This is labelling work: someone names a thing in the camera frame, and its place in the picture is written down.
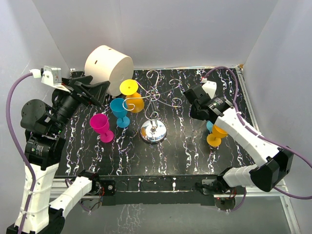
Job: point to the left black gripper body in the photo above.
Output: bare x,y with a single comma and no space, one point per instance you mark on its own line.
66,104

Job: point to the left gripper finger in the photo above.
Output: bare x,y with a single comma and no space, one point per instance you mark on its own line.
83,84
93,93

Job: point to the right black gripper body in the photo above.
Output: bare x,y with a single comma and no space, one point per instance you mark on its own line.
194,112

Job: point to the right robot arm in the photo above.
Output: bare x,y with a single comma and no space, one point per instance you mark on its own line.
271,163

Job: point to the magenta plastic wine glass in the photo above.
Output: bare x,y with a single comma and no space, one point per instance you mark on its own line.
100,125

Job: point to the white cylindrical container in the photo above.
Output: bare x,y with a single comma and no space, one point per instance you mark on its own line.
108,64

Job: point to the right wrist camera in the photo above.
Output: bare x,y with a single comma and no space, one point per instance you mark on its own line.
209,87

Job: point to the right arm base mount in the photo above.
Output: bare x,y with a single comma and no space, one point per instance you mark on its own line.
224,196

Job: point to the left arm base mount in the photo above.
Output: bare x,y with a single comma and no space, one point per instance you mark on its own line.
95,198

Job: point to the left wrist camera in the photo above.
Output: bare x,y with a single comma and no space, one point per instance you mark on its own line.
51,76

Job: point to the orange wine glass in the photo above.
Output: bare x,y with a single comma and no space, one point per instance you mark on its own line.
132,95
214,139

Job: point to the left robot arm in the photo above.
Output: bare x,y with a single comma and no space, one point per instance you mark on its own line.
43,125

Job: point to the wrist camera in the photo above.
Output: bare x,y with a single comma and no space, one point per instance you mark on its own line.
51,76
209,87

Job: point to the blue plastic wine glass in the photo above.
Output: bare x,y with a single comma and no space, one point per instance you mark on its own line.
119,109

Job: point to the chrome wine glass rack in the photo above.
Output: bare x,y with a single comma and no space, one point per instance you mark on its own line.
153,130

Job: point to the aluminium frame rail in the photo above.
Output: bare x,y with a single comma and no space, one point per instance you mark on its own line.
166,172

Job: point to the clear wine glass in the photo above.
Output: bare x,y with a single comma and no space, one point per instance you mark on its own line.
193,128

